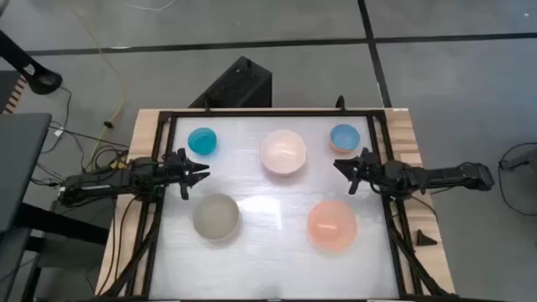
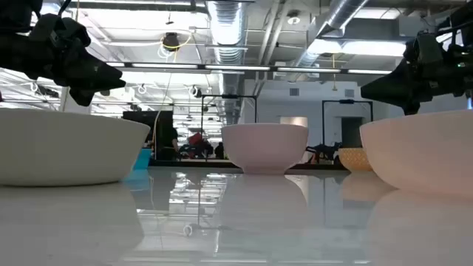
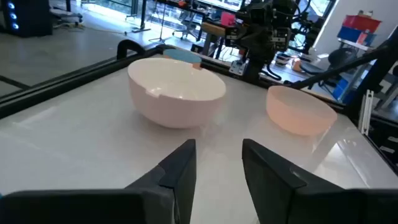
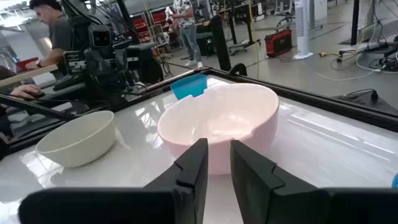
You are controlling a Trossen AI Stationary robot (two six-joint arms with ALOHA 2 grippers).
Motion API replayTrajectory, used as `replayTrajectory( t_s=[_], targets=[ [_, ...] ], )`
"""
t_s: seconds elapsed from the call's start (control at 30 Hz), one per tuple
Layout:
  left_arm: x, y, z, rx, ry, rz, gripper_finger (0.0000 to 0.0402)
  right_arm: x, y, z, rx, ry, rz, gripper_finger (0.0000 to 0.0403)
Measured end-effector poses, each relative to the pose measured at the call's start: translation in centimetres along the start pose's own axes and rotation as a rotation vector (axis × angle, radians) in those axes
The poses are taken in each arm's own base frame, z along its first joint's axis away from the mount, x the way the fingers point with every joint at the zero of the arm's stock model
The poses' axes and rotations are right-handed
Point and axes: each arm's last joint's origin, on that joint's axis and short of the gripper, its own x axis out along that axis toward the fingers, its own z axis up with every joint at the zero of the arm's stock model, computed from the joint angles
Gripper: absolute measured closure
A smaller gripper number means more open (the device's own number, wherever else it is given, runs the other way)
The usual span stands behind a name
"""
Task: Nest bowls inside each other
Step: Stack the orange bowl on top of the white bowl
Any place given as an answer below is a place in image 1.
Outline grey desk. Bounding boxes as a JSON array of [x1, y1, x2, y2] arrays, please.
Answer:
[[0, 112, 54, 234]]

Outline black cable bundle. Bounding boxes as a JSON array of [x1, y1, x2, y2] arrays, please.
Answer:
[[31, 144, 131, 188]]

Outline black looped cable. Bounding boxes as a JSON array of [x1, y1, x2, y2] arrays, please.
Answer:
[[498, 142, 537, 218]]

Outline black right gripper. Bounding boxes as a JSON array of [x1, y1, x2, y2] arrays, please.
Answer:
[[332, 146, 383, 196]]

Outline wooden slatted panel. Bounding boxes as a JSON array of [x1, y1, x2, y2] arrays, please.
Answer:
[[3, 75, 29, 115]]

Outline black triangular bracket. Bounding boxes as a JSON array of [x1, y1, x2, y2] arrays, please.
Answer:
[[415, 229, 438, 247]]

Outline large cream bowl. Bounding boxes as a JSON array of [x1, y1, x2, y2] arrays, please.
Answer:
[[258, 128, 308, 176]]

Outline yellow cable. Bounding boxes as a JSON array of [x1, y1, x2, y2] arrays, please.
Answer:
[[66, 0, 127, 171]]

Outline black perforated box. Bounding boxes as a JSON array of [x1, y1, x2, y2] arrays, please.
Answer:
[[188, 55, 274, 109]]

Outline white cable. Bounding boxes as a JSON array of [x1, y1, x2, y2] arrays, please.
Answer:
[[121, 0, 177, 13]]

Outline black metal table frame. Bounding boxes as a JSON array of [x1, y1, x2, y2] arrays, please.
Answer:
[[99, 107, 456, 301]]

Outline long black floor cable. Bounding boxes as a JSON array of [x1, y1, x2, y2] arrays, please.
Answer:
[[49, 124, 131, 149]]

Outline grey chair leg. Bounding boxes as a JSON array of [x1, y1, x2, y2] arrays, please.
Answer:
[[501, 147, 537, 171]]

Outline black stand with white label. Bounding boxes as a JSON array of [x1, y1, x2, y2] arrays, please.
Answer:
[[0, 29, 64, 96]]

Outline white table sheet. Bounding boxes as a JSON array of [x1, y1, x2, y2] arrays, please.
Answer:
[[149, 115, 399, 299]]

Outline black cable from stand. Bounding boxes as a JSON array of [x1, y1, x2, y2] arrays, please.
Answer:
[[40, 86, 73, 154]]

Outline grey bowl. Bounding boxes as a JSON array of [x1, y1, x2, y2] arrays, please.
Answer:
[[192, 193, 242, 242]]

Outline teal bowl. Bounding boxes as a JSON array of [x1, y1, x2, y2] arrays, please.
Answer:
[[187, 127, 218, 157]]

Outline small blue bowl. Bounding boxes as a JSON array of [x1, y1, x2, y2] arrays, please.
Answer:
[[329, 123, 362, 154]]

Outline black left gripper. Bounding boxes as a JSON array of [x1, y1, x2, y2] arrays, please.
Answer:
[[164, 148, 211, 201]]

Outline orange bowl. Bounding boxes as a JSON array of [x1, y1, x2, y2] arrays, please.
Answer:
[[307, 199, 359, 253]]

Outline black desk crossbar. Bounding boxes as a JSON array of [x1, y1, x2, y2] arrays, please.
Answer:
[[15, 202, 111, 246]]

